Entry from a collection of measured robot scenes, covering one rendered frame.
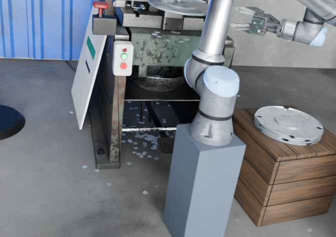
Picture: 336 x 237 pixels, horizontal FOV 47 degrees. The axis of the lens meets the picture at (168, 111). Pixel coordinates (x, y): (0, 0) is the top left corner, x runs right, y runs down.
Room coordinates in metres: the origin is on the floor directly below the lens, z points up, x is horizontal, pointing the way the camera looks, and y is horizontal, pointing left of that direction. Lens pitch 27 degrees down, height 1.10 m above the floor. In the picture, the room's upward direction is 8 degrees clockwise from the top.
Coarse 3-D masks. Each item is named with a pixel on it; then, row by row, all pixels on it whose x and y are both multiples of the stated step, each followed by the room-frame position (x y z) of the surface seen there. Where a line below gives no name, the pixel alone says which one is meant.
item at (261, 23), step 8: (256, 16) 1.50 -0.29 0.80; (264, 16) 1.46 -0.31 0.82; (256, 24) 1.46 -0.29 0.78; (264, 24) 1.45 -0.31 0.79; (272, 24) 1.44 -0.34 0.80; (280, 24) 1.44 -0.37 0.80; (256, 32) 1.46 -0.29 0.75; (264, 32) 1.48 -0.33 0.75; (272, 32) 1.45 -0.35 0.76; (280, 32) 1.44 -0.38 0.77
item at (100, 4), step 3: (93, 3) 1.55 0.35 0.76; (96, 3) 1.55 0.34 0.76; (99, 3) 1.56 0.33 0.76; (102, 3) 1.56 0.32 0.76; (105, 3) 1.57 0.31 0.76; (93, 6) 1.55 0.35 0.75; (96, 6) 1.54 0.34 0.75; (99, 6) 1.54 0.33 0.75; (102, 6) 1.54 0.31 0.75; (105, 6) 1.55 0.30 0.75; (99, 9) 1.57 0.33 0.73; (99, 12) 1.57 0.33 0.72
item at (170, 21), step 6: (162, 12) 1.72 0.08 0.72; (168, 12) 1.71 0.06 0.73; (162, 18) 1.72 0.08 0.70; (168, 18) 1.72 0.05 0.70; (174, 18) 1.72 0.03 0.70; (180, 18) 1.73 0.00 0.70; (162, 24) 1.71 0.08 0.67; (168, 24) 1.71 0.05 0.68; (174, 24) 1.72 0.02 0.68; (180, 24) 1.72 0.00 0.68
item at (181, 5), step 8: (152, 0) 1.63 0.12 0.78; (160, 0) 1.66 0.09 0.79; (168, 0) 1.68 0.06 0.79; (176, 0) 1.67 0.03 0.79; (184, 0) 1.72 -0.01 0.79; (192, 0) 1.74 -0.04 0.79; (200, 0) 1.76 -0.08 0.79; (160, 8) 1.52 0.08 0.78; (168, 8) 1.54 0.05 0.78; (176, 8) 1.56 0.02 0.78; (184, 8) 1.57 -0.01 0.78; (192, 8) 1.59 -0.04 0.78; (200, 8) 1.62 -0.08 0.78
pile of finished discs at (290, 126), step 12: (264, 108) 1.61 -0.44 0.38; (276, 108) 1.63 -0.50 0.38; (264, 120) 1.48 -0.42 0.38; (276, 120) 1.49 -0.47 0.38; (288, 120) 1.50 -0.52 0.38; (300, 120) 1.52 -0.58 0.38; (312, 120) 1.55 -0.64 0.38; (264, 132) 1.41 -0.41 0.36; (276, 132) 1.38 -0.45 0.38; (288, 132) 1.40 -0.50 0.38; (300, 132) 1.42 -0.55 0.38; (312, 132) 1.43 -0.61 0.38; (300, 144) 1.36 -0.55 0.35
